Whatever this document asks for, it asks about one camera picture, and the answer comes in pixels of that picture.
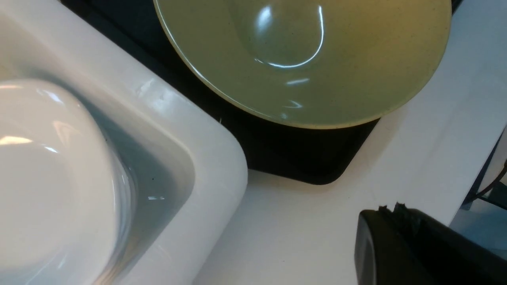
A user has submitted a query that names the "yellow-green noodle bowl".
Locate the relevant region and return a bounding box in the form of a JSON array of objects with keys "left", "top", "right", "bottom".
[{"left": 154, "top": 0, "right": 452, "bottom": 129}]

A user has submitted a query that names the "black plastic serving tray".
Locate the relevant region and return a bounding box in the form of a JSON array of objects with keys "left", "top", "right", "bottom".
[{"left": 62, "top": 0, "right": 380, "bottom": 185}]

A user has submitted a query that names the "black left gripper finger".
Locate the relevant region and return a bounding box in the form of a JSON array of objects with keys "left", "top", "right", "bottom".
[{"left": 354, "top": 203, "right": 507, "bottom": 285}]

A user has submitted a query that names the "stack of white dishes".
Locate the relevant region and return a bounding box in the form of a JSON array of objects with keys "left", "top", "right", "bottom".
[{"left": 0, "top": 79, "right": 137, "bottom": 285}]

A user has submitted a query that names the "large white plastic tub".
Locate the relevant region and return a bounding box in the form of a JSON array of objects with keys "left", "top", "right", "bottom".
[{"left": 1, "top": 0, "right": 248, "bottom": 285}]

